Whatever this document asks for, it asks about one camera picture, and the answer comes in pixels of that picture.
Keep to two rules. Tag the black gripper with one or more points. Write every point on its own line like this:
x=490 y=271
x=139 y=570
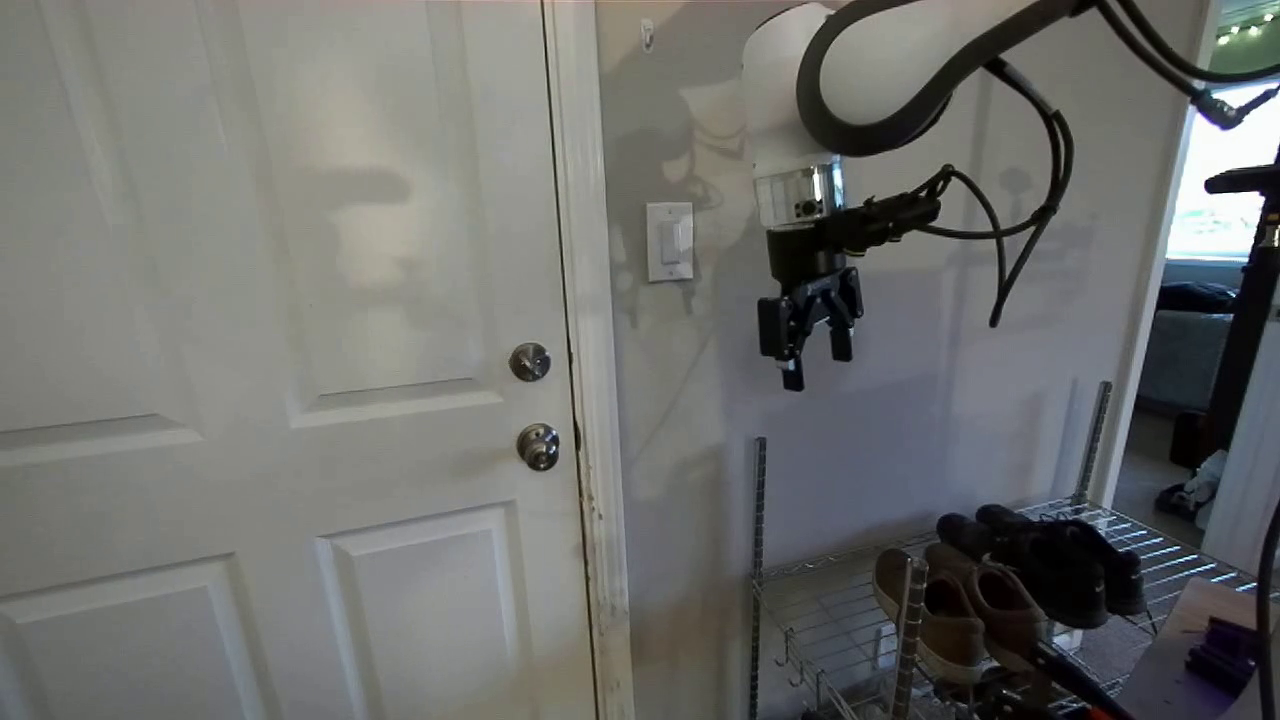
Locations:
x=813 y=276

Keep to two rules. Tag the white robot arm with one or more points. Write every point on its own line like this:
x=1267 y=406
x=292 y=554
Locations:
x=865 y=77

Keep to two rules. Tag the silver deadbolt lock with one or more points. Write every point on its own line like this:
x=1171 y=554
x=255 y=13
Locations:
x=530 y=362

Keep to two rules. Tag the silver door knob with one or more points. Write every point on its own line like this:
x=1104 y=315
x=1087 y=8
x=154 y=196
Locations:
x=537 y=444

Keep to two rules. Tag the tan suede shoe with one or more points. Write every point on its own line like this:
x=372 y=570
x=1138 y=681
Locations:
x=1009 y=615
x=948 y=636

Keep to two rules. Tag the black shoe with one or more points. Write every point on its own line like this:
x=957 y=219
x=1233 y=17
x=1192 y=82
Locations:
x=1049 y=559
x=1123 y=575

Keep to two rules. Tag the purple black block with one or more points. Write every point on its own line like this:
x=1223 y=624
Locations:
x=1225 y=658

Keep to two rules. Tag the white panel front door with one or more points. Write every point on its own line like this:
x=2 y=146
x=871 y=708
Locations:
x=261 y=271

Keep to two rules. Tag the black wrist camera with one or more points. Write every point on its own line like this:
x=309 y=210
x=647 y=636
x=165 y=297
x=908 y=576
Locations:
x=885 y=220

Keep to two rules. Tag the white wall light switch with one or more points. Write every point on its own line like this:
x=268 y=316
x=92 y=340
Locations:
x=671 y=242

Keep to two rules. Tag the metal wire shoe rack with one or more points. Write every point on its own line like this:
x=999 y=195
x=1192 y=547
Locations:
x=851 y=473

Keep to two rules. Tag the black camera tripod stand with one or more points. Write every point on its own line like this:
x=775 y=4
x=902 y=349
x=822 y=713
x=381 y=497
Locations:
x=1249 y=315

